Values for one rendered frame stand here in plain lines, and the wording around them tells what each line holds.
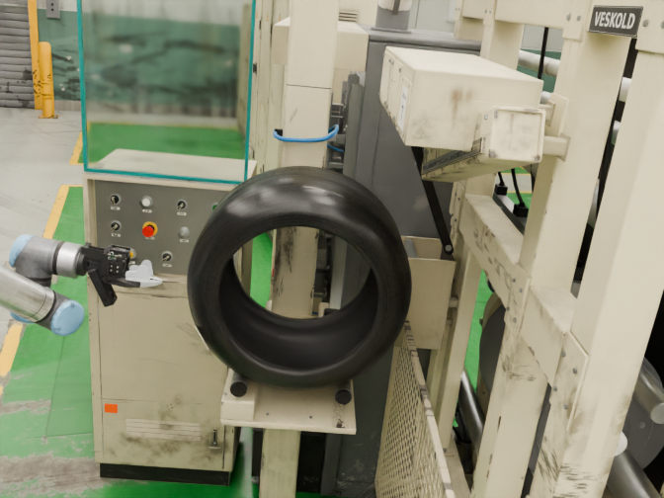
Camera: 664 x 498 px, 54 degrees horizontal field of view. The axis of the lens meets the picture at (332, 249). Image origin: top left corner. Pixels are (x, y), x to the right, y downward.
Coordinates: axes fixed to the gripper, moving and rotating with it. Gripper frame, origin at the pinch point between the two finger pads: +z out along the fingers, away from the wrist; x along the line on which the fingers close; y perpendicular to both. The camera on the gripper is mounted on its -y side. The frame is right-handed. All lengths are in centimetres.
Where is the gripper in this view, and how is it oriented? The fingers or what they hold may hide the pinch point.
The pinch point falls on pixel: (156, 284)
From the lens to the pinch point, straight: 180.5
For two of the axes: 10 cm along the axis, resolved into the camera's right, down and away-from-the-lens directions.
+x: -0.1, -3.6, 9.3
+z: 9.8, 1.9, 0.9
